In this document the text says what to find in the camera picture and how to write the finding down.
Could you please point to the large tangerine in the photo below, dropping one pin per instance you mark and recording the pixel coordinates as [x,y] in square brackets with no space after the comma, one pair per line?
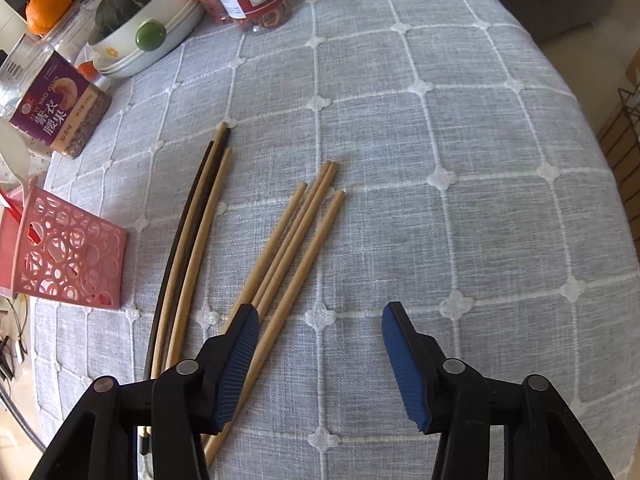
[47,10]

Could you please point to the green pumpkin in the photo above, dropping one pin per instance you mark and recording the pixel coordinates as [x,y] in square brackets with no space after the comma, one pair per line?
[130,5]

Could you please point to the white spoon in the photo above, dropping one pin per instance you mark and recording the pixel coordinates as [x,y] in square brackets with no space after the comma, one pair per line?
[12,155]

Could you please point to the small tangerine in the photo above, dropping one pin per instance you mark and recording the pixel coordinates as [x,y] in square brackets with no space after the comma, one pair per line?
[87,71]

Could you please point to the clear plastic jar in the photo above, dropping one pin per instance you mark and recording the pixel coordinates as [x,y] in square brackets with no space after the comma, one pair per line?
[70,30]

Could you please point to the pink plastic utensil basket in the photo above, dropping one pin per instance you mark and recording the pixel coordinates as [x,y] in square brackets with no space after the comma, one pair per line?
[75,250]

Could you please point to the white plate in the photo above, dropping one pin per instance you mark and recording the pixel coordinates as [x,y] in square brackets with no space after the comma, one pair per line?
[150,62]

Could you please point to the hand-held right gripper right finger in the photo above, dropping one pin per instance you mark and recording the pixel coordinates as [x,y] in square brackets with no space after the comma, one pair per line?
[400,360]

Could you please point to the wooden chopstick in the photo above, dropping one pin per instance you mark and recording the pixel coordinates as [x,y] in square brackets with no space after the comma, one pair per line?
[272,245]
[305,265]
[190,260]
[300,217]
[175,265]
[305,225]

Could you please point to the purple label glass jar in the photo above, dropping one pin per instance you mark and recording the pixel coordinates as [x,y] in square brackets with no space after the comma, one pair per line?
[55,105]

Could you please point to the white bowl with green knob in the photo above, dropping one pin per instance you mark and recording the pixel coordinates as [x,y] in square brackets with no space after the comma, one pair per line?
[170,15]

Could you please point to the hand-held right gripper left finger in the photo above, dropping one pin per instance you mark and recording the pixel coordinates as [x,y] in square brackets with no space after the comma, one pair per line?
[240,360]

